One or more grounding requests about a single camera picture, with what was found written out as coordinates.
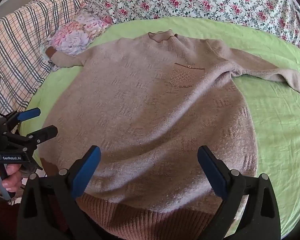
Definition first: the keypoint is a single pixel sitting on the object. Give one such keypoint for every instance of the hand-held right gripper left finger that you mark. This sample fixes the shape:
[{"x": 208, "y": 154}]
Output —
[{"x": 86, "y": 171}]

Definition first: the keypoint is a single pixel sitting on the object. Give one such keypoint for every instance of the person's left hand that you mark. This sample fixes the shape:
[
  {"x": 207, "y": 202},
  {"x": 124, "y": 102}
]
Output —
[{"x": 13, "y": 178}]

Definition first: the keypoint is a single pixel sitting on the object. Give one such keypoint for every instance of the beige knit sweater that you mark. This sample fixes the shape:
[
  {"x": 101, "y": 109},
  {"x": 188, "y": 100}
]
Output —
[{"x": 140, "y": 105}]

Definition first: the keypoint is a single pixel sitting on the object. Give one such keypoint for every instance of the dark red cloth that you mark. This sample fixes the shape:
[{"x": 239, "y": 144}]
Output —
[{"x": 2, "y": 220}]

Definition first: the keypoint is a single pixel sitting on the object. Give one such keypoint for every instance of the green bed sheet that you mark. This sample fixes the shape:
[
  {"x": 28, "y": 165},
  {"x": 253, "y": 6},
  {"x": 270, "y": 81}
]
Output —
[{"x": 277, "y": 130}]

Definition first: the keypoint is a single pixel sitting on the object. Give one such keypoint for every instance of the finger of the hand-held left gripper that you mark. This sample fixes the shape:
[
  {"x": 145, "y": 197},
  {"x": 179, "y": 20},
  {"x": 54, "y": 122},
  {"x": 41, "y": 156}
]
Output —
[
  {"x": 28, "y": 113},
  {"x": 43, "y": 133}
]

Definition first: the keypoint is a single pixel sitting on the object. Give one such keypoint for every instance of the pastel floral pillow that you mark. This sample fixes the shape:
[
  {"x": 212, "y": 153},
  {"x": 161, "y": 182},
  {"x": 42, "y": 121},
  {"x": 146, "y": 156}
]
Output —
[{"x": 75, "y": 35}]

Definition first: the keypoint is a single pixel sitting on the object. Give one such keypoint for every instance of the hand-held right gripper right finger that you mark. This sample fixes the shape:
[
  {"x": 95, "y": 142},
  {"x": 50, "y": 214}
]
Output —
[{"x": 215, "y": 171}]

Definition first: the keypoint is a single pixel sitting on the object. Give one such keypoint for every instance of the plaid blanket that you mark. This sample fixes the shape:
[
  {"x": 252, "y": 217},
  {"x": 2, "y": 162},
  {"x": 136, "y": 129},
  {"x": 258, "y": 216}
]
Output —
[{"x": 22, "y": 42}]

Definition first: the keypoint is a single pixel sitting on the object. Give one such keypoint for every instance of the red floral quilt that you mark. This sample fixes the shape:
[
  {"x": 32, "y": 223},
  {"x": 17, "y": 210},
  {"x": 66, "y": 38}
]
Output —
[{"x": 190, "y": 0}]

